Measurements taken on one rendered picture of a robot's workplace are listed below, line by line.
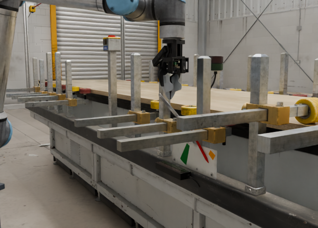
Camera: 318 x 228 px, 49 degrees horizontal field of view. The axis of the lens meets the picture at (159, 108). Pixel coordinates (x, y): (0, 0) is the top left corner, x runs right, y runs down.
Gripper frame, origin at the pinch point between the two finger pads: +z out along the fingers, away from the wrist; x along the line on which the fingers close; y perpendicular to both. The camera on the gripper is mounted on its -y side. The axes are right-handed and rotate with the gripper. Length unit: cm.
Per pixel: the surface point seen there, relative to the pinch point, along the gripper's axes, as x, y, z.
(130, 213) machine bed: 28, -85, 84
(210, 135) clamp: 5.2, 17.3, 12.3
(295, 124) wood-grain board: 22.2, 37.5, 7.2
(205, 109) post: 7.3, 12.1, 4.4
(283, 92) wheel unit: 115, -40, 6
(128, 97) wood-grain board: 22, -75, 8
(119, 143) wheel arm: -27.3, 14.4, 11.4
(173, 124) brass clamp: 6.0, -5.6, 12.1
